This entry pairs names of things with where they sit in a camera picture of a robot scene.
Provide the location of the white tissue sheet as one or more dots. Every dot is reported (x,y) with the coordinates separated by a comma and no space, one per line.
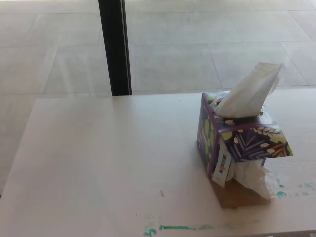
(249,91)

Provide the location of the purple floral tissue box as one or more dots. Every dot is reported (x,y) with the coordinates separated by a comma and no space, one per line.
(251,145)

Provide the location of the crumpled white tissues bunch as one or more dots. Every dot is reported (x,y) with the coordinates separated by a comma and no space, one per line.
(251,176)

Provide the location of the black window frame post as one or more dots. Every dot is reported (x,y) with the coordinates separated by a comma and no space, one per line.
(114,49)

